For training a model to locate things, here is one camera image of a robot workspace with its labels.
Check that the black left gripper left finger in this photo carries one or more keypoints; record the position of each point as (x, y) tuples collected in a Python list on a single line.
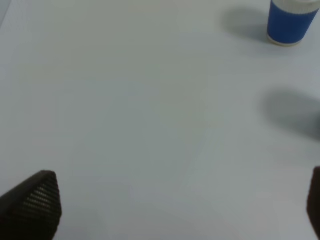
[(32, 210)]

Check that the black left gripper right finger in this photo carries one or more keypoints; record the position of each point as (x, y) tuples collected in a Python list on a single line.
[(313, 201)]

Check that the blue paper cup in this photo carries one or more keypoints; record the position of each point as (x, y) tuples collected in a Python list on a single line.
[(289, 20)]

